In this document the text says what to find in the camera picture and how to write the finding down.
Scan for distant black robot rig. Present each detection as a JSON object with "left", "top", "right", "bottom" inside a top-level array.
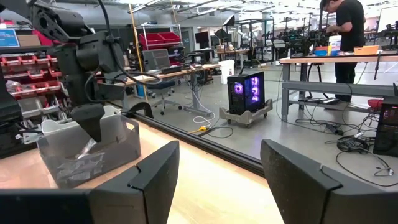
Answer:
[{"left": 275, "top": 12, "right": 331, "bottom": 57}]

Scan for white plastic bucket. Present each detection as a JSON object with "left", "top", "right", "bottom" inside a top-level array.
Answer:
[{"left": 218, "top": 59, "right": 236, "bottom": 85}]

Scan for blue tray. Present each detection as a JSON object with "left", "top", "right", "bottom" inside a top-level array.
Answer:
[{"left": 313, "top": 46, "right": 330, "bottom": 57}]

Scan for computer with purple lights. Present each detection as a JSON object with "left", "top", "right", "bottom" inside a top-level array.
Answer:
[{"left": 226, "top": 70, "right": 266, "bottom": 115}]

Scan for small silver foil packet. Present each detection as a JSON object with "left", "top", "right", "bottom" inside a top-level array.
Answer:
[
  {"left": 75, "top": 138, "right": 98, "bottom": 161},
  {"left": 57, "top": 169, "right": 91, "bottom": 183}
]

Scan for brown translucent plastic bin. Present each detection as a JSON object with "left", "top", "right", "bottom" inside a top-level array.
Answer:
[{"left": 36, "top": 114, "right": 142, "bottom": 189}]

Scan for black computer red light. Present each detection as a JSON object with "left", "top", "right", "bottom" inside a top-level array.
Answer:
[{"left": 373, "top": 96, "right": 398, "bottom": 156}]

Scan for wooden top workbench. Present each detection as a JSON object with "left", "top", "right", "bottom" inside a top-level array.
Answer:
[{"left": 279, "top": 53, "right": 398, "bottom": 123}]

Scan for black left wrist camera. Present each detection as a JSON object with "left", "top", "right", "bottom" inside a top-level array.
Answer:
[{"left": 76, "top": 30, "right": 125, "bottom": 75}]

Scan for long wooden desk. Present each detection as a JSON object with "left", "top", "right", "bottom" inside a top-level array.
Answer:
[{"left": 114, "top": 63, "right": 222, "bottom": 118}]

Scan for yellow extension cable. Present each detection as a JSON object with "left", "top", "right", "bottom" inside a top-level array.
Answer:
[{"left": 127, "top": 2, "right": 208, "bottom": 134}]

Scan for cardboard box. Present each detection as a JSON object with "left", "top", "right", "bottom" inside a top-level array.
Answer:
[{"left": 17, "top": 34, "right": 42, "bottom": 47}]

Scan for tangled black floor cables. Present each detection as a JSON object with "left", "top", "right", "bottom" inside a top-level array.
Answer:
[{"left": 294, "top": 102, "right": 398, "bottom": 188}]

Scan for white floor cable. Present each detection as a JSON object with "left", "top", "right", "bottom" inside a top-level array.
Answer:
[{"left": 185, "top": 83, "right": 216, "bottom": 126}]

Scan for yellow box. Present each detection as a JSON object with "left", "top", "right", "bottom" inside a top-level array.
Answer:
[{"left": 353, "top": 45, "right": 381, "bottom": 56}]

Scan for person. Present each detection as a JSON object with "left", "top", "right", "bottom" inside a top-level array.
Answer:
[{"left": 319, "top": 0, "right": 368, "bottom": 103}]

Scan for blue white bottle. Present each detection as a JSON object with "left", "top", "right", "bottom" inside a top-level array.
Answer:
[{"left": 328, "top": 35, "right": 343, "bottom": 57}]

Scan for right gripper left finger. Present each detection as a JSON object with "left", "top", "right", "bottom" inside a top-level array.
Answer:
[{"left": 88, "top": 140, "right": 180, "bottom": 224}]

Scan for red parts bin rack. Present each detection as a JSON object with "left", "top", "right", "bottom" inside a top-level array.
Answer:
[{"left": 0, "top": 51, "right": 71, "bottom": 125}]

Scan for light grey plastic bin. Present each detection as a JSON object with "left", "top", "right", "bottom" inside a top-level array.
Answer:
[{"left": 41, "top": 105, "right": 123, "bottom": 138}]

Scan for whiteboard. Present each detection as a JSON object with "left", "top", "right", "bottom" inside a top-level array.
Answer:
[{"left": 377, "top": 6, "right": 398, "bottom": 34}]

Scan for blue sign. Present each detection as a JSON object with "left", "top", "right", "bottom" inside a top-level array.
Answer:
[{"left": 0, "top": 29, "right": 20, "bottom": 48}]

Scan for black monitor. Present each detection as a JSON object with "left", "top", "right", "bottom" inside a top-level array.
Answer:
[{"left": 195, "top": 30, "right": 210, "bottom": 49}]

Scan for red stool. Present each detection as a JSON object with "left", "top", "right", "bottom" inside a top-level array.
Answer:
[{"left": 367, "top": 98, "right": 384, "bottom": 110}]

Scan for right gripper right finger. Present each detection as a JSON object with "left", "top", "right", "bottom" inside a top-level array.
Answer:
[{"left": 260, "top": 139, "right": 398, "bottom": 224}]

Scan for thin black floor cable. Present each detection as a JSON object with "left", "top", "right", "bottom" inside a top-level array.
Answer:
[{"left": 198, "top": 125, "right": 234, "bottom": 139}]

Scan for shelf with red bins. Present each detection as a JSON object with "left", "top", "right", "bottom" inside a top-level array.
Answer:
[{"left": 136, "top": 24, "right": 185, "bottom": 68}]

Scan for grey office chair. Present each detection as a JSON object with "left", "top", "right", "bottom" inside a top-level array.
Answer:
[{"left": 141, "top": 48, "right": 183, "bottom": 116}]

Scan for black studio lamp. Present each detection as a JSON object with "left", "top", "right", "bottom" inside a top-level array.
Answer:
[{"left": 222, "top": 14, "right": 236, "bottom": 28}]

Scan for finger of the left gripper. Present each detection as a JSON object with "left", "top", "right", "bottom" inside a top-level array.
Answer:
[{"left": 70, "top": 104, "right": 106, "bottom": 143}]

